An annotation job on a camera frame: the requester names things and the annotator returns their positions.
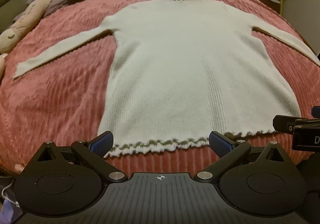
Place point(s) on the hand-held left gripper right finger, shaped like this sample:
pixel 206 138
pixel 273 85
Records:
pixel 220 144

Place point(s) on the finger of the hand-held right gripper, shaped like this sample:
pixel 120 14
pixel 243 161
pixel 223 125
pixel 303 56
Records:
pixel 283 124

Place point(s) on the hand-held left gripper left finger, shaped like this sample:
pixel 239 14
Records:
pixel 101 143

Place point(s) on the white knitted sweater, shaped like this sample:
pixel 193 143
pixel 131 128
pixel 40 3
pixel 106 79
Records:
pixel 190 76

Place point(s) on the pink ribbed blanket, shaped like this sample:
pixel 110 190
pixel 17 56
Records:
pixel 62 104

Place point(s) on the long pink plush toy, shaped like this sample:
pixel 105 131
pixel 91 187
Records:
pixel 27 21

